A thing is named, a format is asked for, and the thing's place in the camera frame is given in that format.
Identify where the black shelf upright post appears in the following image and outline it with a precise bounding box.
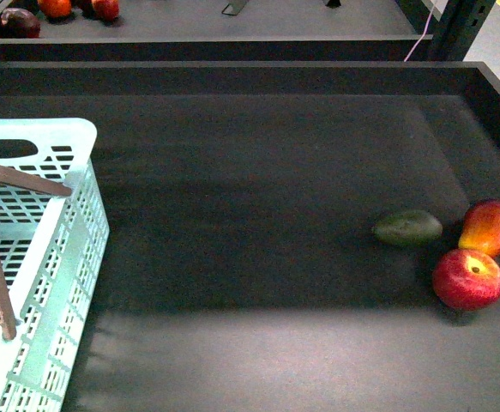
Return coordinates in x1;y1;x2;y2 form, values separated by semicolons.
427;0;497;62

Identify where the pink cable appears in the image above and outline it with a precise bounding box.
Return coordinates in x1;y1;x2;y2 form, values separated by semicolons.
403;0;440;63

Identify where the red apple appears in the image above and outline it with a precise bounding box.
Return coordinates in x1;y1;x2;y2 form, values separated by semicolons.
431;249;500;311

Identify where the red yellow mango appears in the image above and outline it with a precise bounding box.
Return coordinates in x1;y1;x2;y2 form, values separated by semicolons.
458;199;500;258

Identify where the orange red fruit on shelf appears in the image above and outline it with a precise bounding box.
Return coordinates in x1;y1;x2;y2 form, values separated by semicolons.
37;0;72;19

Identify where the green avocado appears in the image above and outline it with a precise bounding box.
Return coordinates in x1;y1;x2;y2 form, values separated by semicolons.
372;209;443;247

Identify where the metal bracket on shelf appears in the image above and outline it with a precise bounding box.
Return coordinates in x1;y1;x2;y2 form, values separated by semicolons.
221;0;249;16

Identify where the light teal plastic basket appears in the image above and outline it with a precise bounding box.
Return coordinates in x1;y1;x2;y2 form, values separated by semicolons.
0;118;109;411

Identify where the dark purple fruit on shelf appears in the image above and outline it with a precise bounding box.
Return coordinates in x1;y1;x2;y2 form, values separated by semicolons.
0;8;40;39

